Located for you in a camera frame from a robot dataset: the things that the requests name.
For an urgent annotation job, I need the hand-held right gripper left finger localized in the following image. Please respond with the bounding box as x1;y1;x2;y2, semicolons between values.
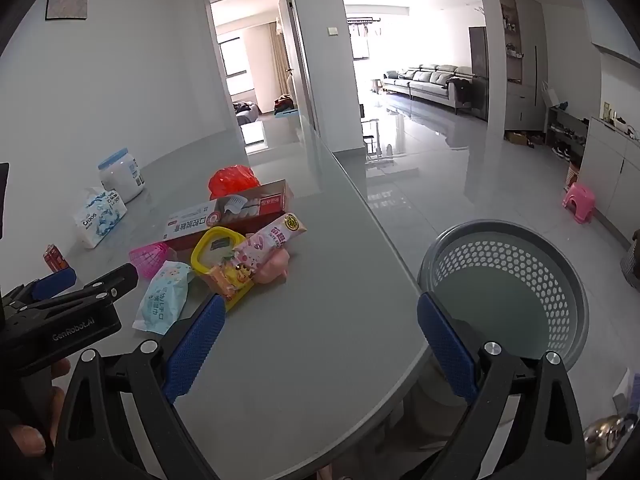
50;293;281;480

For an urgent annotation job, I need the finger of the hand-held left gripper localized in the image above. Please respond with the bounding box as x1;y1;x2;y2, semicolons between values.
0;266;77;311
75;263;140;307

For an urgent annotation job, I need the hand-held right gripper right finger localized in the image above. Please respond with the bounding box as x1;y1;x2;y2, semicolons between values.
400;292;587;480

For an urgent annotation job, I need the grey perforated basket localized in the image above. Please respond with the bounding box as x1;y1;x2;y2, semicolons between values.
416;219;591;376

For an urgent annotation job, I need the person's left hand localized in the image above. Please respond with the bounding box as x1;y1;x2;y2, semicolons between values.
0;358;72;463

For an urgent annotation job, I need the small red box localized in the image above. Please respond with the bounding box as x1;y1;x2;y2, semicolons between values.
43;244;69;273

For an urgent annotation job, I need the pink mesh cone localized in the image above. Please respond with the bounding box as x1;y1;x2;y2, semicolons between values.
129;242;170;279

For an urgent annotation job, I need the light blue wipes packet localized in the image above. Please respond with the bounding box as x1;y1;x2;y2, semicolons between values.
132;260;195;336

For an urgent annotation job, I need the white blue tissue pack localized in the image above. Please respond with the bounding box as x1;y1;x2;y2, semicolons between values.
73;187;127;249

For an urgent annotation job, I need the yellow orange snack packet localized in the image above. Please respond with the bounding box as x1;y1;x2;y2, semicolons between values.
202;257;256;312

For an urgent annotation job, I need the yellow-rimmed container lid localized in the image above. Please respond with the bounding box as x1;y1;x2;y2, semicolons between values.
191;227;247;276

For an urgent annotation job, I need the red white toothpaste box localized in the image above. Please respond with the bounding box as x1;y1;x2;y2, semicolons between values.
161;179;294;251

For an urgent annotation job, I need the white jar with blue lid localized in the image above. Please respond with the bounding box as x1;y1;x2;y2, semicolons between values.
97;148;146;204

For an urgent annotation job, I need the pink soft lump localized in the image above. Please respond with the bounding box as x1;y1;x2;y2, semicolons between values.
252;249;293;284

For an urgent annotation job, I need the pink snack packet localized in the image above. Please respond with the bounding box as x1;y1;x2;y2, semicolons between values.
232;212;307;281

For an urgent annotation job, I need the red plastic bag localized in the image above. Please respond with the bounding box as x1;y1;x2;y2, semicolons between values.
208;164;261;200

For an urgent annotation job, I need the silver kettle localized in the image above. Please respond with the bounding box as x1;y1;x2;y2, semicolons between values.
582;415;636;471

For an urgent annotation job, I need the pink plastic stool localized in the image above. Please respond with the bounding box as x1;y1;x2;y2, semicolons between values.
562;182;594;224

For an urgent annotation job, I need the checkered dark cloth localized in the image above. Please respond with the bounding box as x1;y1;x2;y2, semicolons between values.
620;230;640;278

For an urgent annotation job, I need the bed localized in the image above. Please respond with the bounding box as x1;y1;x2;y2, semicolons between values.
232;102;261;127

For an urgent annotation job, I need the white low cabinet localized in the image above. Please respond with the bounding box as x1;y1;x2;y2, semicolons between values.
577;116;640;246

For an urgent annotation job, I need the shoe rack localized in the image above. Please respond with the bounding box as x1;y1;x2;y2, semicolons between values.
542;105;591;163

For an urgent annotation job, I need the grey sofa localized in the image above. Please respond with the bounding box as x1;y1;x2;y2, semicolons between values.
382;64;473;111

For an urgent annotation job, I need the dark tall cabinet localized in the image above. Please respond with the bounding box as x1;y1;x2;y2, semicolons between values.
469;26;490;122

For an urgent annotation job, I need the white room door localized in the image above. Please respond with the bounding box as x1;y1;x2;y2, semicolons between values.
281;0;321;133

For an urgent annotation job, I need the grey wall cupboard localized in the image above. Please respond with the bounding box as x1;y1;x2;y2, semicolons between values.
500;0;547;133

